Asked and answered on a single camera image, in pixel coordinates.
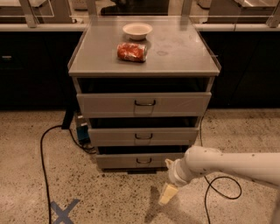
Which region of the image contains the white bowl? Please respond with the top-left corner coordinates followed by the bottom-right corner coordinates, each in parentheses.
top-left (122, 23), bottom-right (152, 40)

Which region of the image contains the red soda can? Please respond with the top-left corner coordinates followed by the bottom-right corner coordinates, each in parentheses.
top-left (117, 43), bottom-right (147, 62)

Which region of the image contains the grey drawer cabinet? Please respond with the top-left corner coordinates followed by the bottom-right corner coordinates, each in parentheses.
top-left (67, 15), bottom-right (221, 175)

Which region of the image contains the grey middle drawer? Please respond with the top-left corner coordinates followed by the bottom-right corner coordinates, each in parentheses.
top-left (88, 128), bottom-right (199, 146)

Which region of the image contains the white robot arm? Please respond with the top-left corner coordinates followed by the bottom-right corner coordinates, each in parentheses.
top-left (158, 145), bottom-right (280, 206)

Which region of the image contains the grey drawer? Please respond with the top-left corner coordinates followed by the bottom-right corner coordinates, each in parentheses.
top-left (88, 128), bottom-right (199, 146)
top-left (96, 152), bottom-right (184, 169)
top-left (77, 92), bottom-right (211, 118)

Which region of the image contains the blue power box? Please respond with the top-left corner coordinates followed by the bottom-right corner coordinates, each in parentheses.
top-left (75, 114), bottom-right (90, 144)

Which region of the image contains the black cable right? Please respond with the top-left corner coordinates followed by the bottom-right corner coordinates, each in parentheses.
top-left (199, 115), bottom-right (243, 224)

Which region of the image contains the black cable left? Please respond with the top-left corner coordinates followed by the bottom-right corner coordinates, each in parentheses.
top-left (39, 124), bottom-right (97, 224)

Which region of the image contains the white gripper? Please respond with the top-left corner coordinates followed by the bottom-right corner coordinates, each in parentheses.
top-left (158, 158), bottom-right (190, 206)

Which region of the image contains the black cable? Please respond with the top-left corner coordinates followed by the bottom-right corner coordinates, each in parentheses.
top-left (39, 124), bottom-right (97, 224)
top-left (199, 115), bottom-right (243, 224)

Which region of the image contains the blue tape cross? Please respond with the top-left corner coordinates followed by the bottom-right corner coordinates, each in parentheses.
top-left (51, 199), bottom-right (80, 224)

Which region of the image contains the grey top drawer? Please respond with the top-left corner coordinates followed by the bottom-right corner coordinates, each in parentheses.
top-left (77, 92), bottom-right (211, 118)

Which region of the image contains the dark counter with white top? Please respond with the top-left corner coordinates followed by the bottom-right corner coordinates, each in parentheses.
top-left (0, 26), bottom-right (280, 110)

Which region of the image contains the grey bottom drawer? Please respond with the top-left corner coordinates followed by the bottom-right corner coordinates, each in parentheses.
top-left (96, 152), bottom-right (184, 169)

